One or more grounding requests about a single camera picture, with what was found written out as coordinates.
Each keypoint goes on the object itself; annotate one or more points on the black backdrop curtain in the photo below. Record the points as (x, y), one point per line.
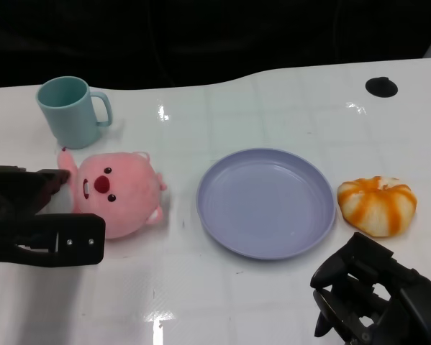
(215, 32)

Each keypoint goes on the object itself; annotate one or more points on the purple plastic plate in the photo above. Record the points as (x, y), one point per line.
(265, 201)

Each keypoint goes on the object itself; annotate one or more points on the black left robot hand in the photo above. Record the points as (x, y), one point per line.
(17, 187)

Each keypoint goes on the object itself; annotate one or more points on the black round table grommet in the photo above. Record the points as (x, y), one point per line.
(380, 87)

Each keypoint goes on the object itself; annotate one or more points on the orange white bun toy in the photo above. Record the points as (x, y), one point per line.
(373, 208)

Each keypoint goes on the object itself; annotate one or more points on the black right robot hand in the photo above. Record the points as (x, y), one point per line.
(398, 298)

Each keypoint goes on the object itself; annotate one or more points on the pink plush doll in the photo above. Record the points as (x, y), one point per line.
(129, 194)

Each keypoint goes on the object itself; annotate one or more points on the teal plastic mug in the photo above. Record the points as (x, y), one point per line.
(75, 122)

